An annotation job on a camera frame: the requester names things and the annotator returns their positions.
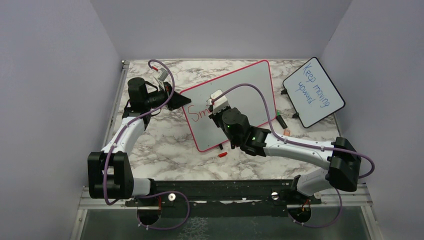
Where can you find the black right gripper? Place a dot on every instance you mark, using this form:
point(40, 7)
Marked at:
point(215, 116)

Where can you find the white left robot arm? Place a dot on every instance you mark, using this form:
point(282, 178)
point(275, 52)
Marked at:
point(109, 170)

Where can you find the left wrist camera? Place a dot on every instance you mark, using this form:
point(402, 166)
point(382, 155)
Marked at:
point(160, 77)

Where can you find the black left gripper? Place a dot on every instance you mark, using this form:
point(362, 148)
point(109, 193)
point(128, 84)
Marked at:
point(177, 100)

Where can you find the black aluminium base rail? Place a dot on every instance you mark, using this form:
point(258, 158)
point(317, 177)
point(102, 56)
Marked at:
point(229, 210)

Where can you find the red marker cap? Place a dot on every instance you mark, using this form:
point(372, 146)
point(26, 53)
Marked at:
point(223, 154)

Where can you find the green capped black marker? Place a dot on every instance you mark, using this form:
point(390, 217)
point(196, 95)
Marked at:
point(281, 121)

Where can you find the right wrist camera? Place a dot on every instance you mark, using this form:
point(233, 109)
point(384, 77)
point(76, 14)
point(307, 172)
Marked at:
point(217, 102)

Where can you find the black framed written whiteboard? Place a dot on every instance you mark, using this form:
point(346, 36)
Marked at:
point(312, 93)

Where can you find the pink framed whiteboard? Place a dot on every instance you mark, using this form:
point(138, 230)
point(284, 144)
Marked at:
point(256, 95)

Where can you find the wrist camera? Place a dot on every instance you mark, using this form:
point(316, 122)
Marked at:
point(217, 102)
point(160, 77)

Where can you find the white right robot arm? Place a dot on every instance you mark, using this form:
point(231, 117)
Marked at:
point(338, 164)

